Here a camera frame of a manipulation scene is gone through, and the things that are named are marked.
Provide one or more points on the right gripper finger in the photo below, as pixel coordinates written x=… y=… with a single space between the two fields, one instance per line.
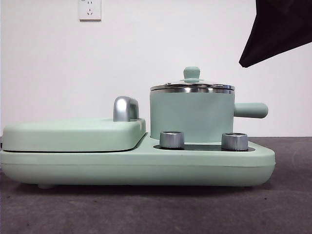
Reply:
x=278 y=26

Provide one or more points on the glass pot lid green knob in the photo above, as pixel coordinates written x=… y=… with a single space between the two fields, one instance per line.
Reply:
x=191 y=74

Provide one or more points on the silver control knob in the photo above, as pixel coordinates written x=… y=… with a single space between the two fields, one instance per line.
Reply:
x=171 y=140
x=234 y=142

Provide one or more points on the black control panel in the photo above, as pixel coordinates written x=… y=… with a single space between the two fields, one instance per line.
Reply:
x=202 y=147

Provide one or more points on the green breakfast machine base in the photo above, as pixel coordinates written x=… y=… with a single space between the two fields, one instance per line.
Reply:
x=219 y=168

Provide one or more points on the white wall socket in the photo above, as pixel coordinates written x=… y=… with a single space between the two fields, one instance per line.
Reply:
x=89 y=11

